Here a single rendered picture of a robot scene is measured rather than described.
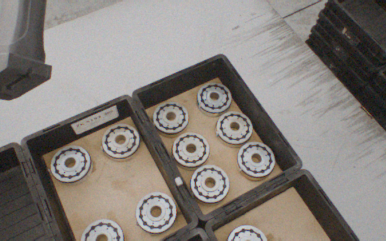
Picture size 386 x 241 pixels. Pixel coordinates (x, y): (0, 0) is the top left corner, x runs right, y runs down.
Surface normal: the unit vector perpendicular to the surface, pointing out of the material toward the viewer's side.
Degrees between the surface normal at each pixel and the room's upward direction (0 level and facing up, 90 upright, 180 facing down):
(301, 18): 0
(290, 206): 0
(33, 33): 64
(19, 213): 0
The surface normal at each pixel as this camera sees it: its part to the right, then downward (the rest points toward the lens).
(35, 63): 0.88, 0.04
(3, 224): 0.04, -0.45
